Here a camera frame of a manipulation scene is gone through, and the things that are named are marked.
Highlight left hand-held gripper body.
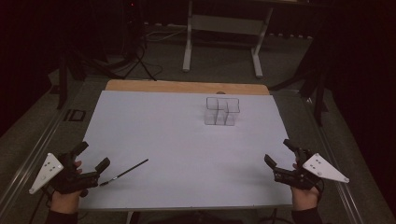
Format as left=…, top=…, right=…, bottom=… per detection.
left=28, top=151, right=101, bottom=199

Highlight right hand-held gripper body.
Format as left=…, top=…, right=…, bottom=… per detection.
left=274, top=148, right=350, bottom=191

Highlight thin black brush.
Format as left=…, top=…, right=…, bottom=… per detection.
left=99, top=159, right=149, bottom=187

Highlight clear acrylic compartment organizer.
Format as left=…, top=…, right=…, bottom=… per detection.
left=204, top=96, right=241, bottom=127

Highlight person's left hand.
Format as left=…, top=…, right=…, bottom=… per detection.
left=50, top=160, right=84, bottom=215

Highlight person's right hand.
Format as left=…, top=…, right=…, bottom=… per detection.
left=291, top=186, right=321, bottom=212

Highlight black rectangular floor plate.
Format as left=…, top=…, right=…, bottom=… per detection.
left=64, top=108, right=87, bottom=122

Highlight black metal stand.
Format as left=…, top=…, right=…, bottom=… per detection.
left=56, top=52, right=70, bottom=110
left=269, top=62, right=330, bottom=127

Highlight white table mat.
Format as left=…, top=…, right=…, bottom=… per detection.
left=78, top=90, right=294, bottom=211

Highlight wooden table board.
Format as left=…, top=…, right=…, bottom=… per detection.
left=105, top=79, right=271, bottom=96

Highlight dark equipment tower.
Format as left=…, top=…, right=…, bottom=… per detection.
left=122, top=0, right=145, bottom=60

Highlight grey metal rail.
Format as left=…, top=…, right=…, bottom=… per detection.
left=300, top=96, right=365, bottom=224
left=0, top=102, right=74, bottom=216

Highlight black floor cables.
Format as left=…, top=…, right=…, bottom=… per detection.
left=102, top=43, right=163, bottom=82

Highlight white metal desk frame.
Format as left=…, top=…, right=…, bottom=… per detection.
left=182, top=0, right=276, bottom=79

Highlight white floor cable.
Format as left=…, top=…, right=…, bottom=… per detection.
left=143, top=28, right=188, bottom=43

